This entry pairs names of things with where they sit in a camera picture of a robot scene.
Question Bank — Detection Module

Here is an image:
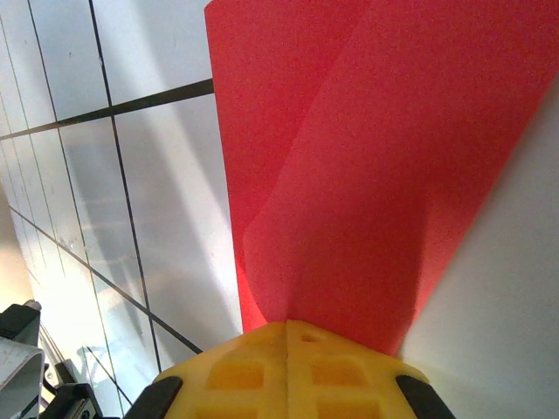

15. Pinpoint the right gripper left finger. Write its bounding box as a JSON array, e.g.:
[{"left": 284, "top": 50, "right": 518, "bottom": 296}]
[{"left": 135, "top": 320, "right": 289, "bottom": 419}]

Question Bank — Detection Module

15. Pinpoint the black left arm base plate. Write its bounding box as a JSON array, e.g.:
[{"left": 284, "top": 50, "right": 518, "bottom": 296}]
[{"left": 41, "top": 381, "right": 104, "bottom": 419}]

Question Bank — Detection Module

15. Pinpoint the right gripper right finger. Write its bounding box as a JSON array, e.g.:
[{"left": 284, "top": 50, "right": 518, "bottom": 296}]
[{"left": 286, "top": 318, "right": 458, "bottom": 419}]

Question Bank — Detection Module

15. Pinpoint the long aluminium base rail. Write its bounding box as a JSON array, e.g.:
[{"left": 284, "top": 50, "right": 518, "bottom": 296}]
[{"left": 0, "top": 344, "right": 48, "bottom": 405}]

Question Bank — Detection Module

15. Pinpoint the red paper sheet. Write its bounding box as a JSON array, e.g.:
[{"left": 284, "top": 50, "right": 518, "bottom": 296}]
[{"left": 204, "top": 0, "right": 559, "bottom": 357}]

